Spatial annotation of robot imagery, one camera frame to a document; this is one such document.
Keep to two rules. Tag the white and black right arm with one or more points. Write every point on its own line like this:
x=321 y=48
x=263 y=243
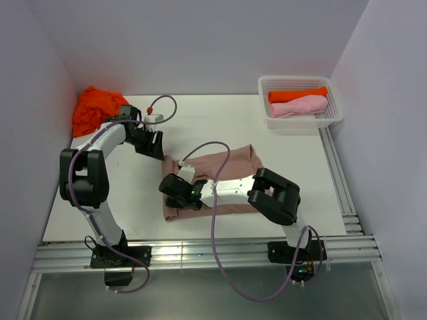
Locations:
x=265 y=192

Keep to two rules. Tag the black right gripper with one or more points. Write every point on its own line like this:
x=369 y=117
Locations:
x=171 y=202

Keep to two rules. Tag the rolled orange t-shirt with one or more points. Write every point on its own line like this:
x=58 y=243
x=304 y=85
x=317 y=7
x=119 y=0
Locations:
x=287 y=96

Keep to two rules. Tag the crumpled orange t-shirt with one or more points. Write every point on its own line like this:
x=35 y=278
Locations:
x=94 y=106

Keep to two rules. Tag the white perforated plastic basket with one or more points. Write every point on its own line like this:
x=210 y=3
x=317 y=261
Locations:
x=332 y=114

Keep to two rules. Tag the dusty pink t-shirt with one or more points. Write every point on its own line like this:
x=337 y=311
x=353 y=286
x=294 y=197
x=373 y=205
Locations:
x=242 y=163

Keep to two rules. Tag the aluminium frame rail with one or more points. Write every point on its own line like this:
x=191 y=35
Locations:
x=73 y=257

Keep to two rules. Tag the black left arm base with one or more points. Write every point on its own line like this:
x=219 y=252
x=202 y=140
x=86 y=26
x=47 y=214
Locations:
x=118 y=269

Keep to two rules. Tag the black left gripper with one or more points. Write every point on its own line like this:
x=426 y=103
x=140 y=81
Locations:
x=154 y=150

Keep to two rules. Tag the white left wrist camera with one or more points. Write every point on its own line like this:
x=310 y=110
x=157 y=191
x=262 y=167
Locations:
x=151 y=121

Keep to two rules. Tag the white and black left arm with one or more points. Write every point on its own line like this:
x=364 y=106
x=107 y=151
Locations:
x=83 y=174

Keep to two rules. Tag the rolled light pink t-shirt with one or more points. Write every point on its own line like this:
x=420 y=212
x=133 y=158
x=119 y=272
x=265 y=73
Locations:
x=308 y=105

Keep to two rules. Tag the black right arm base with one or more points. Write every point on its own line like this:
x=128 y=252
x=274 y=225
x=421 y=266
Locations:
x=280 y=252

